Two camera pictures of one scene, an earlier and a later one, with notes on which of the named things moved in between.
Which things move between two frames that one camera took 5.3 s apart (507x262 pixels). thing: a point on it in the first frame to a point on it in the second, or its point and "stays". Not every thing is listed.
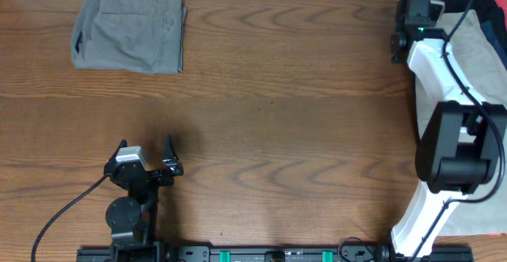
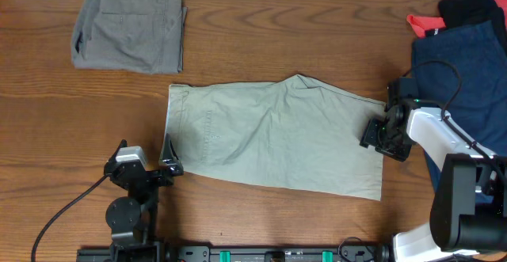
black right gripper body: (398, 32) to (387, 141)
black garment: (484, 5) stays
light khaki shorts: (478, 69) to (293, 132)
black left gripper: (172, 163) stays
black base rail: (280, 253) stays
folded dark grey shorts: (127, 27) stays
